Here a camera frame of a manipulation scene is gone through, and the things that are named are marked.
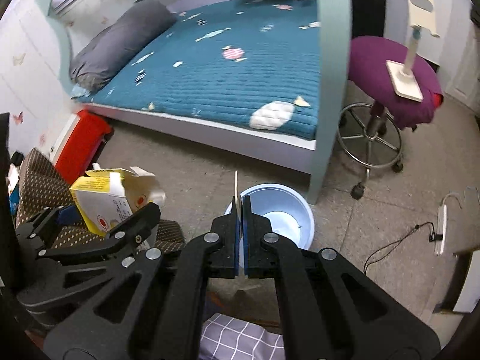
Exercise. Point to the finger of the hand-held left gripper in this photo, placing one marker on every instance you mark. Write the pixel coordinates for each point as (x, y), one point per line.
(138, 225)
(67, 213)

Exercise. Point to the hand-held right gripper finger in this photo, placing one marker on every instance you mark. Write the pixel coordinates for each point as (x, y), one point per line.
(237, 247)
(245, 247)

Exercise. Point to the yellow white carton box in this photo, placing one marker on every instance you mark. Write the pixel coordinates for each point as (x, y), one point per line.
(101, 198)

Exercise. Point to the light blue plastic bin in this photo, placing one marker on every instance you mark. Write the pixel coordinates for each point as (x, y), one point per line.
(285, 210)

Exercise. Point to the thin white card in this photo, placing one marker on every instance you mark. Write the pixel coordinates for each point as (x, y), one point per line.
(236, 191)

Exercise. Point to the brown dotted tablecloth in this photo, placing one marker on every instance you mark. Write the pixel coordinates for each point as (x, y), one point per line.
(41, 187)

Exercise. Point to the red plastic stool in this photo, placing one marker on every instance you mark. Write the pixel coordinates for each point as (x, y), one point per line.
(82, 138)

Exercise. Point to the white board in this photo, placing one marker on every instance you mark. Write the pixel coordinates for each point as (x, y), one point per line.
(63, 135)

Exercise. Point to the grey plaid garment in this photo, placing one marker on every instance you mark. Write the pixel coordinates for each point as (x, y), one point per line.
(240, 337)

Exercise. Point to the light blue pillow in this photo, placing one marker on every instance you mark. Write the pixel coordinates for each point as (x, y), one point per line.
(78, 90)

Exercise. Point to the blue quilted bed mat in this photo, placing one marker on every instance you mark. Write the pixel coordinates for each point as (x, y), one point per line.
(225, 90)

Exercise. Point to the grey rolled duvet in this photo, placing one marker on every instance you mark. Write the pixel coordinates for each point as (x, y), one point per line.
(120, 41)

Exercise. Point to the bed with blue quilt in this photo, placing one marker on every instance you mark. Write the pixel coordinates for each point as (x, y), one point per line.
(332, 82)

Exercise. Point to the white power strip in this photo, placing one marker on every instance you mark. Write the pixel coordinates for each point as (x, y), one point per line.
(441, 228)

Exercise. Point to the purple covered swivel stool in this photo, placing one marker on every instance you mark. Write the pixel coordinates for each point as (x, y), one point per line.
(375, 60)

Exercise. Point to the white phone stand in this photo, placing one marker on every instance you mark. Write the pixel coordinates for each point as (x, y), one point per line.
(407, 82)

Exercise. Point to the white base cabinet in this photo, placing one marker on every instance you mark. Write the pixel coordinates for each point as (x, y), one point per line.
(465, 82)

